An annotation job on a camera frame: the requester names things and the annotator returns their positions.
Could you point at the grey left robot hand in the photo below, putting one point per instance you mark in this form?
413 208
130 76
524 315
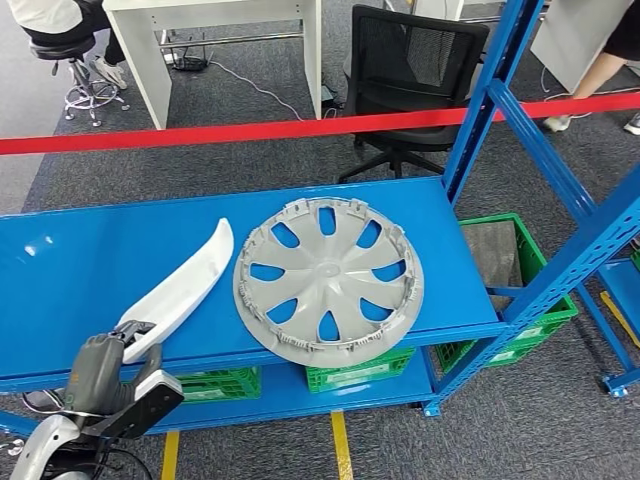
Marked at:
95 371

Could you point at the white curved plastic part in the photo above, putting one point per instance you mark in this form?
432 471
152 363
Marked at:
185 291

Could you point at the blue metal shelf rack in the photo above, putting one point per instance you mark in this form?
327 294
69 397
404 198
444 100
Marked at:
620 285
100 278

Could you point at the chrome stanchion base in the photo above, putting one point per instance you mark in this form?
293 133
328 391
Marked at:
40 401

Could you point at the chrome base stool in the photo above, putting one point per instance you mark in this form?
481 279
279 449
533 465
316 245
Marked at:
10 447
75 50

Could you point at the red barrier tape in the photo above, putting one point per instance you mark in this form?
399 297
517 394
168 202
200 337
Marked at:
200 136

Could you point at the white desk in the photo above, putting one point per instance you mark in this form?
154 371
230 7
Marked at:
140 66
564 40

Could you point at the grey wheel hubcap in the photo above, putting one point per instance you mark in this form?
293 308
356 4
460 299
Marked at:
330 272

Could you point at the black router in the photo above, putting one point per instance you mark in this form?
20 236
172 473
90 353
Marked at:
187 64

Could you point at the person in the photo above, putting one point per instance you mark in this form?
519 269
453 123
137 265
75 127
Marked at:
600 73
45 13

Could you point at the black office chair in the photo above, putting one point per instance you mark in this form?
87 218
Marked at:
365 53

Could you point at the grey foam sheet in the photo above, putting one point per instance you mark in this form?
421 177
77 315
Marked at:
492 258

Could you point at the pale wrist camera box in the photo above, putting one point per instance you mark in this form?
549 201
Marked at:
160 384

